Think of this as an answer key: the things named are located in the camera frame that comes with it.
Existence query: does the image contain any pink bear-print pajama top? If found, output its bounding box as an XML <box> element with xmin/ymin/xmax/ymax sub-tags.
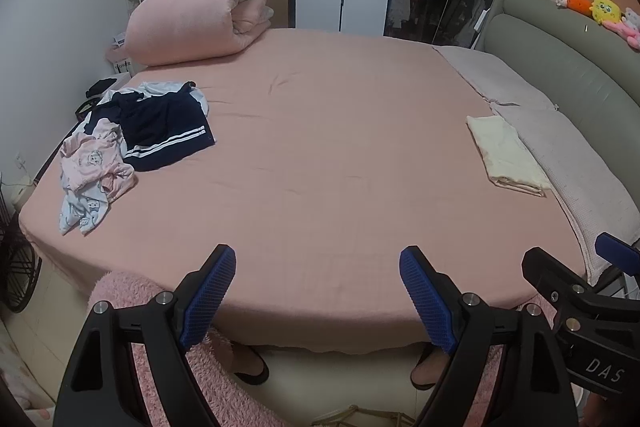
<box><xmin>60</xmin><ymin>119</ymin><xmax>137</xmax><ymax>202</ymax></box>

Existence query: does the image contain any person's right slipper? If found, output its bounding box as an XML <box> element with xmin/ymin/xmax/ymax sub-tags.
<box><xmin>410</xmin><ymin>346</ymin><xmax>452</xmax><ymax>391</ymax></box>

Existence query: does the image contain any pink and white plush toy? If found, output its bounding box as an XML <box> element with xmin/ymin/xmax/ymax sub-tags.
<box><xmin>602</xmin><ymin>7</ymin><xmax>640</xmax><ymax>48</ymax></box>

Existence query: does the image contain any person's slipper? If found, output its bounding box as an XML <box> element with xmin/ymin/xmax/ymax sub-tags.
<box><xmin>229</xmin><ymin>341</ymin><xmax>271</xmax><ymax>386</ymax></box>
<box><xmin>410</xmin><ymin>346</ymin><xmax>452</xmax><ymax>391</ymax></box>

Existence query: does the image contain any grey padded headboard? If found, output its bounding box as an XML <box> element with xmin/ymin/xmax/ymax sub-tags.
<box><xmin>480</xmin><ymin>0</ymin><xmax>640</xmax><ymax>233</ymax></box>

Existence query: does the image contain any black floor fan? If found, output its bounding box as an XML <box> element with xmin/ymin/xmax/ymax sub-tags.
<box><xmin>0</xmin><ymin>187</ymin><xmax>43</xmax><ymax>314</ymax></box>

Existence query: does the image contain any orange carrot plush toy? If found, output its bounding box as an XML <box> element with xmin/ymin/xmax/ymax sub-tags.
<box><xmin>556</xmin><ymin>0</ymin><xmax>596</xmax><ymax>16</ymax></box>

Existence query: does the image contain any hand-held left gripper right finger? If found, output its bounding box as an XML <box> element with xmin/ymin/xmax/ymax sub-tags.
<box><xmin>398</xmin><ymin>246</ymin><xmax>581</xmax><ymax>427</ymax></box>

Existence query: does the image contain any white shirt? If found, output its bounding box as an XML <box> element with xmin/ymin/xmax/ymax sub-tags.
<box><xmin>100</xmin><ymin>81</ymin><xmax>211</xmax><ymax>118</ymax></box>

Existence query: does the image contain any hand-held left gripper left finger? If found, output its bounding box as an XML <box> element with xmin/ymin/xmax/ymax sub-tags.
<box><xmin>52</xmin><ymin>244</ymin><xmax>237</xmax><ymax>427</ymax></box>

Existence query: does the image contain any rolled pink duvet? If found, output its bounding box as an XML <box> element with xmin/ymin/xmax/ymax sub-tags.
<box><xmin>126</xmin><ymin>0</ymin><xmax>273</xmax><ymax>68</ymax></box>

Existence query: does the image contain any cream folded cloth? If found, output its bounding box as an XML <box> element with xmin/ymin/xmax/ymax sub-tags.
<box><xmin>466</xmin><ymin>114</ymin><xmax>553</xmax><ymax>196</ymax></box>

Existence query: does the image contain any bed with pink sheet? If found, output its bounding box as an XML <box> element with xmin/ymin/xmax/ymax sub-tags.
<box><xmin>18</xmin><ymin>27</ymin><xmax>588</xmax><ymax>355</ymax></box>

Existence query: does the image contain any navy white-striped garment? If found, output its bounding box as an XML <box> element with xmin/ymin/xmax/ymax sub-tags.
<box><xmin>84</xmin><ymin>83</ymin><xmax>216</xmax><ymax>172</ymax></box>

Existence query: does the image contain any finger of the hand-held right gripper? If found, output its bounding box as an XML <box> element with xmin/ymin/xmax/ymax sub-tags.
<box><xmin>594</xmin><ymin>232</ymin><xmax>640</xmax><ymax>280</ymax></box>
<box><xmin>521</xmin><ymin>248</ymin><xmax>640</xmax><ymax>323</ymax></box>

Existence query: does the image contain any black bag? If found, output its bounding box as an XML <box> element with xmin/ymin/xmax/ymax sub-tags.
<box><xmin>75</xmin><ymin>78</ymin><xmax>119</xmax><ymax>122</ymax></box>

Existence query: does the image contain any person's left slipper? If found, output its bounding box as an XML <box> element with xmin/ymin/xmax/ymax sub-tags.
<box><xmin>229</xmin><ymin>341</ymin><xmax>271</xmax><ymax>386</ymax></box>

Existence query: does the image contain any light blue printed garment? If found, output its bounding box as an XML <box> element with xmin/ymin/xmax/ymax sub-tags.
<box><xmin>59</xmin><ymin>179</ymin><xmax>113</xmax><ymax>236</ymax></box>

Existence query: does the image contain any yellow plush toy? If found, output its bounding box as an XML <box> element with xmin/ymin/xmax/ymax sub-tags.
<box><xmin>591</xmin><ymin>0</ymin><xmax>623</xmax><ymax>26</ymax></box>

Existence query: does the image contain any person's left leg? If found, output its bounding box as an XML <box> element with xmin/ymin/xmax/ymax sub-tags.
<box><xmin>87</xmin><ymin>271</ymin><xmax>313</xmax><ymax>427</ymax></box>

